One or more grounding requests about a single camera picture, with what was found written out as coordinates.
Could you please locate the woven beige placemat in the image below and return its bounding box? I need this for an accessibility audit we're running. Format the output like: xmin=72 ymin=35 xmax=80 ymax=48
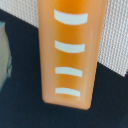
xmin=0 ymin=0 xmax=128 ymax=76

